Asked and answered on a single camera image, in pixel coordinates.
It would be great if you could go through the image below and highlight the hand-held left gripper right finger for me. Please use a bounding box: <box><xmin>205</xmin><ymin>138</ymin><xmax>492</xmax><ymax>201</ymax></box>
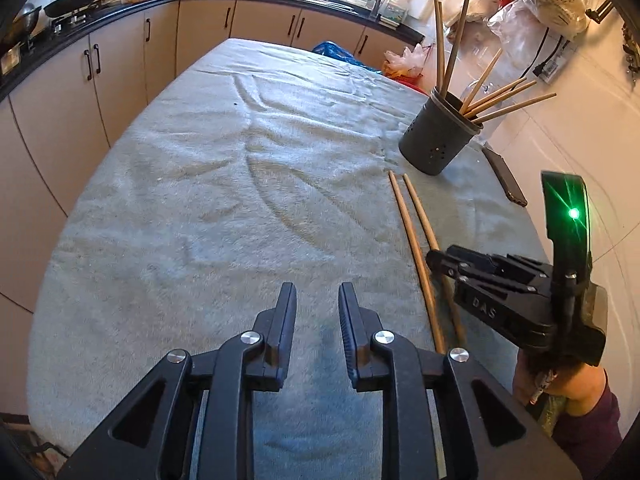
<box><xmin>338</xmin><ymin>282</ymin><xmax>583</xmax><ymax>480</ymax></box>

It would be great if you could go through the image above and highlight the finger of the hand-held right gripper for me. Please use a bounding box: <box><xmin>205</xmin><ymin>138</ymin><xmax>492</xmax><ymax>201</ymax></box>
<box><xmin>425</xmin><ymin>250</ymin><xmax>542</xmax><ymax>296</ymax></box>
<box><xmin>446</xmin><ymin>245</ymin><xmax>552</xmax><ymax>282</ymax></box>

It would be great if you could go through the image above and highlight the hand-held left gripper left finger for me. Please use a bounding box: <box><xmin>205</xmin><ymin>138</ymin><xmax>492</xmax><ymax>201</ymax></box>
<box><xmin>57</xmin><ymin>282</ymin><xmax>298</xmax><ymax>480</ymax></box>

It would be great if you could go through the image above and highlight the dark grey utensil holder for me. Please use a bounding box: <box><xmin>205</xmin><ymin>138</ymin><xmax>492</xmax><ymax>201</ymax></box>
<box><xmin>398</xmin><ymin>86</ymin><xmax>483</xmax><ymax>177</ymax></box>

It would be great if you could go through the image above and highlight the person's right forearm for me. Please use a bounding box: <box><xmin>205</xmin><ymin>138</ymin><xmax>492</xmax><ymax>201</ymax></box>
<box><xmin>542</xmin><ymin>362</ymin><xmax>624</xmax><ymax>467</ymax></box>

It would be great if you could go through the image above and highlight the person's right hand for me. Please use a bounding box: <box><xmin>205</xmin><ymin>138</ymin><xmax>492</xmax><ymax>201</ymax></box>
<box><xmin>512</xmin><ymin>350</ymin><xmax>557</xmax><ymax>407</ymax></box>

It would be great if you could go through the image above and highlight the black smartphone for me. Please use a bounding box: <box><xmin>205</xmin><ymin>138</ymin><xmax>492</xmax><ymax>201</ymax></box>
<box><xmin>482</xmin><ymin>146</ymin><xmax>529</xmax><ymax>207</ymax></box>

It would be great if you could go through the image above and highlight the grey towel table cover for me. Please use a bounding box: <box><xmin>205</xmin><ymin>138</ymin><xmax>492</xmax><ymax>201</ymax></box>
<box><xmin>27</xmin><ymin>37</ymin><xmax>551</xmax><ymax>480</ymax></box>

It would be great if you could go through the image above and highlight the orange plastic bag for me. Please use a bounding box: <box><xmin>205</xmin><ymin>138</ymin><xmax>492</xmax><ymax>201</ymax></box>
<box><xmin>382</xmin><ymin>43</ymin><xmax>432</xmax><ymax>93</ymax></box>

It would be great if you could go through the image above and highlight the blue plastic bag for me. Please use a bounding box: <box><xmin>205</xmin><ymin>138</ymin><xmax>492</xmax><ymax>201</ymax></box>
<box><xmin>312</xmin><ymin>40</ymin><xmax>382</xmax><ymax>75</ymax></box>

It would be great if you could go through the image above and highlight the white plastic bag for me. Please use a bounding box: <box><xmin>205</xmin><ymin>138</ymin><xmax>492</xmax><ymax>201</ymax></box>
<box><xmin>441</xmin><ymin>0</ymin><xmax>507</xmax><ymax>27</ymax></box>

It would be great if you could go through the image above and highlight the black kitchen countertop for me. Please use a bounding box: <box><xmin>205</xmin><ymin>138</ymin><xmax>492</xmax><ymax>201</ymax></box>
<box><xmin>0</xmin><ymin>0</ymin><xmax>426</xmax><ymax>106</ymax></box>

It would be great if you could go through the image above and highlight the metal wok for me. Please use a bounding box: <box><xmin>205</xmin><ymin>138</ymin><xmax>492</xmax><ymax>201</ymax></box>
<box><xmin>9</xmin><ymin>2</ymin><xmax>44</xmax><ymax>37</ymax></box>

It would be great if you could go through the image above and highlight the black power plug cable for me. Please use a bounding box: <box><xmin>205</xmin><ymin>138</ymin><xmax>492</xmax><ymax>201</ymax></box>
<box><xmin>531</xmin><ymin>27</ymin><xmax>572</xmax><ymax>84</ymax></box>

